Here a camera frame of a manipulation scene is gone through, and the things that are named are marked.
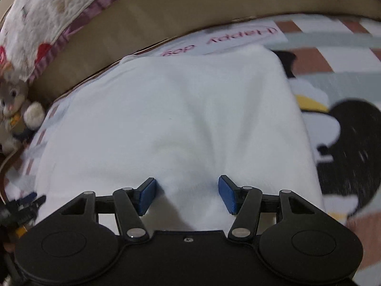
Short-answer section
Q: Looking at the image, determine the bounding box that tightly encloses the cream fleece zip jacket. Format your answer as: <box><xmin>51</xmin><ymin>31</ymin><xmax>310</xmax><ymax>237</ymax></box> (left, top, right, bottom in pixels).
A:
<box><xmin>35</xmin><ymin>45</ymin><xmax>324</xmax><ymax>231</ymax></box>

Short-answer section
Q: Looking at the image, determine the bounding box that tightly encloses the grey bunny plush toy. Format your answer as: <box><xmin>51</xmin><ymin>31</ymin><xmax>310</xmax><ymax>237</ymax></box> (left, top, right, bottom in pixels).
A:
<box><xmin>1</xmin><ymin>62</ymin><xmax>45</xmax><ymax>156</ymax></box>

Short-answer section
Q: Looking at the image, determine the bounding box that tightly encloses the checkered floor rug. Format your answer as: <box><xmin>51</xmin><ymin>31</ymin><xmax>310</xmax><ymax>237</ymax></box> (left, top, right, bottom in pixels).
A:
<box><xmin>3</xmin><ymin>14</ymin><xmax>380</xmax><ymax>285</ymax></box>

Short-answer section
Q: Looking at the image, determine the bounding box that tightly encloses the white quilt with red bears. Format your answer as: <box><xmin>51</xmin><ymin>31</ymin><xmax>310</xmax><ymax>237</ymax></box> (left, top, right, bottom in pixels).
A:
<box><xmin>1</xmin><ymin>0</ymin><xmax>117</xmax><ymax>81</ymax></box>

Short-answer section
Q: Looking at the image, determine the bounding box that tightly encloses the beige bed base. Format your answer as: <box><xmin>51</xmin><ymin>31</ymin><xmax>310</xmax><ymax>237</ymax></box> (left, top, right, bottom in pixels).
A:
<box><xmin>30</xmin><ymin>0</ymin><xmax>380</xmax><ymax>105</ymax></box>

